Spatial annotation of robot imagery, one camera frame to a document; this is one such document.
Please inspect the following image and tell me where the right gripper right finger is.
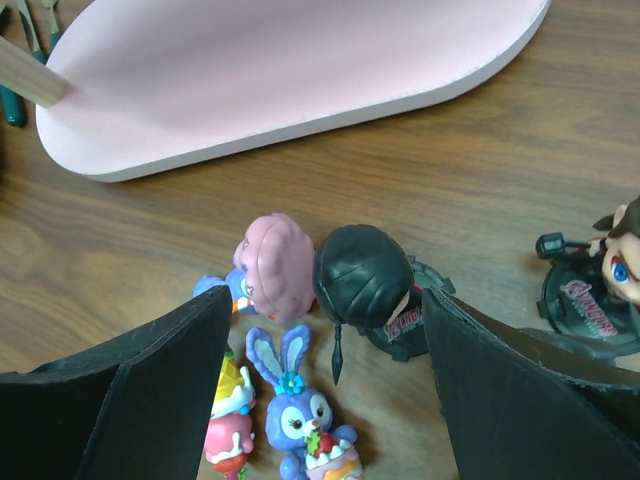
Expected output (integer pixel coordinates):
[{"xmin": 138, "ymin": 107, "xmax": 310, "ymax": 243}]
[{"xmin": 423, "ymin": 288, "xmax": 639, "ymax": 479}]

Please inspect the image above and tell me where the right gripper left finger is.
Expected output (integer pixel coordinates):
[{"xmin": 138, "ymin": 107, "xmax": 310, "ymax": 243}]
[{"xmin": 1, "ymin": 287, "xmax": 232, "ymax": 480}]

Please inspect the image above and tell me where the brown haired hero figure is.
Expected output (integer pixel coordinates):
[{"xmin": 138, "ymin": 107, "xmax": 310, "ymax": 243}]
[{"xmin": 535, "ymin": 199, "xmax": 639, "ymax": 358}]

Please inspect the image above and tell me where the black haired red figure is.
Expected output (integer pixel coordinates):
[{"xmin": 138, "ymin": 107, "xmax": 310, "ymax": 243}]
[{"xmin": 313, "ymin": 224, "xmax": 456, "ymax": 382}]

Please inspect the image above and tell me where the pink three-tier shelf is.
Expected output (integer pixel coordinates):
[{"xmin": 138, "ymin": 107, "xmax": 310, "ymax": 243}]
[{"xmin": 0, "ymin": 0, "xmax": 552, "ymax": 184}]

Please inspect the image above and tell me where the ice cream cone bear toy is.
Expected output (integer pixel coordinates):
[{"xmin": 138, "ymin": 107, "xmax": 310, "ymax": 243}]
[{"xmin": 204, "ymin": 347, "xmax": 255, "ymax": 479}]

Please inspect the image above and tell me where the purple bunny with cake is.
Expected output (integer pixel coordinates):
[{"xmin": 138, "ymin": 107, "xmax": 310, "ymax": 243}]
[{"xmin": 246, "ymin": 324, "xmax": 364, "ymax": 480}]

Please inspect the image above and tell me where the purple bunny pink cotton candy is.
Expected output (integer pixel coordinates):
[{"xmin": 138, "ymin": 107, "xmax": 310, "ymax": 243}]
[{"xmin": 193, "ymin": 213, "xmax": 315, "ymax": 324}]

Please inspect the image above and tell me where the gold fork green handle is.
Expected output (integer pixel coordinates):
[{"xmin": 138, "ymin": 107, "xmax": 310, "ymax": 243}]
[{"xmin": 1, "ymin": 1, "xmax": 46, "ymax": 127}]

